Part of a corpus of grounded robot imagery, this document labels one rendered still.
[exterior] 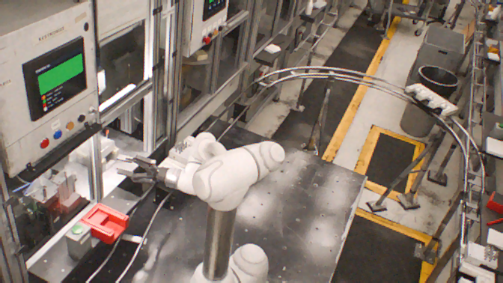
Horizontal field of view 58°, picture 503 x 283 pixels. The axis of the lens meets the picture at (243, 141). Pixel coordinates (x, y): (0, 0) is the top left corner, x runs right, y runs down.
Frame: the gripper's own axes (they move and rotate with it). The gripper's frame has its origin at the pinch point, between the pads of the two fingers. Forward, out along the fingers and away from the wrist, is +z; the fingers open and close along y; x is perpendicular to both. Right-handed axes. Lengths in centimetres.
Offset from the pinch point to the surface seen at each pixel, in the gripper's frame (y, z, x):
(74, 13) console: 77, 9, 17
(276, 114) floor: -109, -67, -225
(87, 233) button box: -2.0, -0.6, 38.5
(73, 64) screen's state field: 63, 8, 23
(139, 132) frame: -9.7, 5.6, -36.0
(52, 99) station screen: 55, 11, 33
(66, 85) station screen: 56, 9, 27
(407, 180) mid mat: -102, -189, -166
